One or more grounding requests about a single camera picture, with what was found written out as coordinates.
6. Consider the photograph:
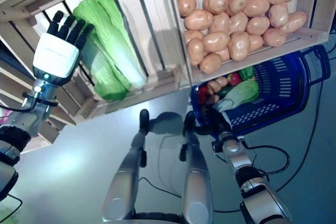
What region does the right black robot foot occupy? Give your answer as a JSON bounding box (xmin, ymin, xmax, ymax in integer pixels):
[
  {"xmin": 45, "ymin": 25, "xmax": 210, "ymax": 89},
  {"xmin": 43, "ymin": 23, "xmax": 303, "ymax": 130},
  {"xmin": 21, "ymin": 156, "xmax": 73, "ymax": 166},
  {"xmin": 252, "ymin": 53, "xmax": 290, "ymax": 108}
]
[{"xmin": 183, "ymin": 111, "xmax": 196, "ymax": 135}]

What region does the small green bell pepper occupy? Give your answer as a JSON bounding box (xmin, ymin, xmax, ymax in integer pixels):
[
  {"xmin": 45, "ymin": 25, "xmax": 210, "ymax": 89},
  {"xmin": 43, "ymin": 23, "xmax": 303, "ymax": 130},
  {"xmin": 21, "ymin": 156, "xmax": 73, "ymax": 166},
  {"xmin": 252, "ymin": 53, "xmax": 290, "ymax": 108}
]
[{"xmin": 238, "ymin": 66, "xmax": 255, "ymax": 80}]

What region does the left silver robot leg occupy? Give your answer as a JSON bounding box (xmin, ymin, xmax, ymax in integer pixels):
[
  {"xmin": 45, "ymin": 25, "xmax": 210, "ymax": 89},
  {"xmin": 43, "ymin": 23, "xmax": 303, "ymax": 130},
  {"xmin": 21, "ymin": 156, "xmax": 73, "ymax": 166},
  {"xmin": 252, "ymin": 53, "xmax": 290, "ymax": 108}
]
[{"xmin": 101, "ymin": 129, "xmax": 148, "ymax": 223}]

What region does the dark green cucumber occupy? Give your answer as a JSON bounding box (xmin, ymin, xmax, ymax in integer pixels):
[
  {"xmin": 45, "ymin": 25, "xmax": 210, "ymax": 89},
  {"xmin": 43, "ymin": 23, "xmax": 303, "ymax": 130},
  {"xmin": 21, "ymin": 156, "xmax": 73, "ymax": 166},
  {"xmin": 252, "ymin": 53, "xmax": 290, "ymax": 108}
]
[{"xmin": 216, "ymin": 85, "xmax": 237, "ymax": 98}]

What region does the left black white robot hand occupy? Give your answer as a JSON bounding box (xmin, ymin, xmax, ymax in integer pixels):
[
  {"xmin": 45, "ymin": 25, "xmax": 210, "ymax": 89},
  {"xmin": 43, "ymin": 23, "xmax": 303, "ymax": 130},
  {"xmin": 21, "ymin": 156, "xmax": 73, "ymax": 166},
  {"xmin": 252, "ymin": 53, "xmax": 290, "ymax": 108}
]
[{"xmin": 31, "ymin": 10, "xmax": 95, "ymax": 88}]

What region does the black robot foot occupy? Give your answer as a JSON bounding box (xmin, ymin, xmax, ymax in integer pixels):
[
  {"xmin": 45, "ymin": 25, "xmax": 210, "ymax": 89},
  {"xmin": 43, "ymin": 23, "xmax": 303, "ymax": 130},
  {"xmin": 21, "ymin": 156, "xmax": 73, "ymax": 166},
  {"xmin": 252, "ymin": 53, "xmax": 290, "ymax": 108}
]
[
  {"xmin": 183, "ymin": 111, "xmax": 196, "ymax": 135},
  {"xmin": 139, "ymin": 108, "xmax": 150, "ymax": 135}
]

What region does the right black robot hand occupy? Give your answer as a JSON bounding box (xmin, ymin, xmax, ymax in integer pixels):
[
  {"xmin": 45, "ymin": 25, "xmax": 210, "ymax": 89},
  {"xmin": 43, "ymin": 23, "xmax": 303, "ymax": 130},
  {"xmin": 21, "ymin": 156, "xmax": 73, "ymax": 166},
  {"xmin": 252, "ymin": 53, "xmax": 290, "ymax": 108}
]
[{"xmin": 195, "ymin": 113, "xmax": 232, "ymax": 141}]

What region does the left black robot foot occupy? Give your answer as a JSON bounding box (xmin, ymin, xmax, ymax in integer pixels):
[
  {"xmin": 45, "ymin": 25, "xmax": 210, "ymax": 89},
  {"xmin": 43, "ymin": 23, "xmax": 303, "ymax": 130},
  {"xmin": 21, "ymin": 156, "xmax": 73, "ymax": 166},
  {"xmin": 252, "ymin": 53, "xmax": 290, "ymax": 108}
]
[{"xmin": 139, "ymin": 108, "xmax": 150, "ymax": 135}]

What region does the wooden slat crate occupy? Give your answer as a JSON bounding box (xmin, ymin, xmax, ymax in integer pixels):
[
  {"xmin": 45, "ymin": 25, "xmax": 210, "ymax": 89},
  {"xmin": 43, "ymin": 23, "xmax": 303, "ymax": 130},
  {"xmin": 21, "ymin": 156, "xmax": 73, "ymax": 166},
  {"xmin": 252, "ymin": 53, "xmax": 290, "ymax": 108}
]
[
  {"xmin": 164, "ymin": 0, "xmax": 330, "ymax": 84},
  {"xmin": 0, "ymin": 0, "xmax": 194, "ymax": 154}
]

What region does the wooden display shelf frame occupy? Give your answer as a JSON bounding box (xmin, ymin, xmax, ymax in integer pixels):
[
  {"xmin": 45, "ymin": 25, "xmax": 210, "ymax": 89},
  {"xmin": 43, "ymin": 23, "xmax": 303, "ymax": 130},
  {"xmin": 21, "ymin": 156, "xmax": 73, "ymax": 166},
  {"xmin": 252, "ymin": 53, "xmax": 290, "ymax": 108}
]
[{"xmin": 0, "ymin": 19, "xmax": 106, "ymax": 154}]

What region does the black robot pelvis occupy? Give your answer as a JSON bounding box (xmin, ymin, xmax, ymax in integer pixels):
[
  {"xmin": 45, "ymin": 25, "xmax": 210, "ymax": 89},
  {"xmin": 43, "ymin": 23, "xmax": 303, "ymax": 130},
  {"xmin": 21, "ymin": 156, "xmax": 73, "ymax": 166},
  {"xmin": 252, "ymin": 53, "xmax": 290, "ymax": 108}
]
[{"xmin": 125, "ymin": 211, "xmax": 184, "ymax": 224}]

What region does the right silver robot leg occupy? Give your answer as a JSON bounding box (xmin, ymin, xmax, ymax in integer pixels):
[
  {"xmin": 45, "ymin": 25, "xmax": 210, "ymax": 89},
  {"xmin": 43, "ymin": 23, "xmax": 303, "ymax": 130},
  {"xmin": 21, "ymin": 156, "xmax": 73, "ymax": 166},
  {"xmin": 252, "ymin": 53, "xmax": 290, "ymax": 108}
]
[{"xmin": 179, "ymin": 129, "xmax": 215, "ymax": 224}]

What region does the blue plastic shopping basket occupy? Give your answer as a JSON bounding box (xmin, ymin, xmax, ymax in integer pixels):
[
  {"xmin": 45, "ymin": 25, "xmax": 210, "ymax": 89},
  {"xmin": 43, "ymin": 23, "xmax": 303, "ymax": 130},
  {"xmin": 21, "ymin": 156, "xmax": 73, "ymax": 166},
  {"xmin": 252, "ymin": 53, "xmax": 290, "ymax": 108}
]
[{"xmin": 189, "ymin": 45, "xmax": 331, "ymax": 141}]

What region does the red chili pepper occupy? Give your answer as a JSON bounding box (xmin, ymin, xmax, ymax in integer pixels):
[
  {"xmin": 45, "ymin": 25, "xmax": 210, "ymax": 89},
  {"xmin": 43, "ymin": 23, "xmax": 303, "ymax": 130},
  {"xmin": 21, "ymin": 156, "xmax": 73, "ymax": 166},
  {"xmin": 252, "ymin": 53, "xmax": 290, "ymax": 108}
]
[{"xmin": 196, "ymin": 84, "xmax": 209, "ymax": 104}]

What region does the silver robot leg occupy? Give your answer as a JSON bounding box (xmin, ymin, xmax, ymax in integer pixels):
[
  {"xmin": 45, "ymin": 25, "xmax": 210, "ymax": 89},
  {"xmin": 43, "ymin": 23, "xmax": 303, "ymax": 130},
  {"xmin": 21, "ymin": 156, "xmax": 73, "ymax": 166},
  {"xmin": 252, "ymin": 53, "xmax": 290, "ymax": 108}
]
[
  {"xmin": 101, "ymin": 129, "xmax": 148, "ymax": 223},
  {"xmin": 179, "ymin": 129, "xmax": 215, "ymax": 224}
]

